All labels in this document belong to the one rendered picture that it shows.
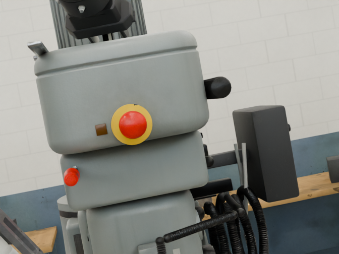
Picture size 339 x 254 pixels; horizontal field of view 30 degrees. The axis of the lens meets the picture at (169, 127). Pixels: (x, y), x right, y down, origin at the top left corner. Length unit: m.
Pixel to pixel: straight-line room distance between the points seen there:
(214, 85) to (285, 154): 0.48
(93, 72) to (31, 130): 4.45
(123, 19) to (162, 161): 0.25
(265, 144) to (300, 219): 4.34
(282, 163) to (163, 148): 0.45
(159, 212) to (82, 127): 0.24
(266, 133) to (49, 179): 4.10
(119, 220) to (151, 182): 0.09
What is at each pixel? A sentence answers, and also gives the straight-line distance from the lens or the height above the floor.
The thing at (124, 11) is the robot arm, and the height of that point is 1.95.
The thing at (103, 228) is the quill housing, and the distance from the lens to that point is 1.10.
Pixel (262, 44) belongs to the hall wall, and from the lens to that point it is 5.59.
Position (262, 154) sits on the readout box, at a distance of 1.42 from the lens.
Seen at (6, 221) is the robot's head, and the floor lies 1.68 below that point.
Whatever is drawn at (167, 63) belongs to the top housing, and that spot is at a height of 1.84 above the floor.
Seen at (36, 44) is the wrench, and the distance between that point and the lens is 0.89.
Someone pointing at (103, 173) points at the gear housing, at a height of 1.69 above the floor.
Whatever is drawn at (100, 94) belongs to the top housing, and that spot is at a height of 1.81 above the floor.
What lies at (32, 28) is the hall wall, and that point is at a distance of 5.42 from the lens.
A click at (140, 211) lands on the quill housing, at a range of 1.09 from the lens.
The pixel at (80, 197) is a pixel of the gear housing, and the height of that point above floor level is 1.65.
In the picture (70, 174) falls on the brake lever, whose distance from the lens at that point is 0.90.
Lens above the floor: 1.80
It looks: 3 degrees down
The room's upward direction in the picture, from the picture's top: 10 degrees counter-clockwise
